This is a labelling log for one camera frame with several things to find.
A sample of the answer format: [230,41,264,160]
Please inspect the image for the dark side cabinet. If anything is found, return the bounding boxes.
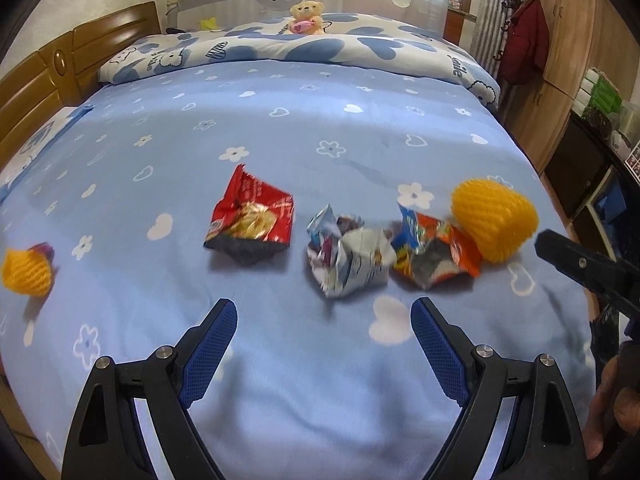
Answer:
[542,110,640,241]

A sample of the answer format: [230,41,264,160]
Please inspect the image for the small teddy bear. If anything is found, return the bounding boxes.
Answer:
[284,0,327,37]

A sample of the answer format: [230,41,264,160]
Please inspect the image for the red snack wrapper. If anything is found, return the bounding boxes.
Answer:
[202,164,297,267]

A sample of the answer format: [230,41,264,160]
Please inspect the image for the fruit in yellow foam net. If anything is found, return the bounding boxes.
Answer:
[1,249,55,297]

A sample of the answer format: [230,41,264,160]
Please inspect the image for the wooden headboard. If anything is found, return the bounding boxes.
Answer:
[0,1,166,131]

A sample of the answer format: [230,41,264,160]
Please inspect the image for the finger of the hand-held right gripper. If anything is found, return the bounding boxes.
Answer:
[534,229,640,318]

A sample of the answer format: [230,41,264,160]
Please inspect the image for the blue flower bed sheet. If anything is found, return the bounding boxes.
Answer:
[0,57,601,480]

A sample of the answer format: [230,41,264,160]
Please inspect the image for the green and white boxes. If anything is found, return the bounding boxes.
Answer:
[575,66,623,116]

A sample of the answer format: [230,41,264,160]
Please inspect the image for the silver wrapper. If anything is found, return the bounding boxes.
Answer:
[305,204,397,300]

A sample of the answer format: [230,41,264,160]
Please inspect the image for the white quilt with blue hearts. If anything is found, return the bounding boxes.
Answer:
[97,12,502,111]

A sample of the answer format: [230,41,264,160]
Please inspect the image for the orange snack wrapper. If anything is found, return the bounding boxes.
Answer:
[389,200,485,291]

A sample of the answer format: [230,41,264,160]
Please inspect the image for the blue and white pillow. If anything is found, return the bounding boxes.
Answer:
[0,105,96,196]

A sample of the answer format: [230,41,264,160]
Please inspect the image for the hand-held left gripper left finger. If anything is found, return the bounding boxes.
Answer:
[61,298,238,480]

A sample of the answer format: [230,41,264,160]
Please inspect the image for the wooden wardrobe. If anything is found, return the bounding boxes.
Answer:
[510,0,640,171]

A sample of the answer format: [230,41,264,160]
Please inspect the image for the person's right hand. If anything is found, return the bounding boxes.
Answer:
[585,345,640,463]

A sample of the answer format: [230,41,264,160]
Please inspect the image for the large yellow foam net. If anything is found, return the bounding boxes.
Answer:
[450,177,540,265]

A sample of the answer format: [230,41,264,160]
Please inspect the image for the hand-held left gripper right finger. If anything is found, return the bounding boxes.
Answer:
[410,296,591,480]

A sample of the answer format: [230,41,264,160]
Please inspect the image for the wooden coat rack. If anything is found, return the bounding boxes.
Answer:
[492,0,526,66]

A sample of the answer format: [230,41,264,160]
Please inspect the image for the red jacket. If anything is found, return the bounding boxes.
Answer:
[500,0,550,86]

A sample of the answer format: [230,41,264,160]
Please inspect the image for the black trash bag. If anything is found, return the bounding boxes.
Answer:
[589,300,623,376]

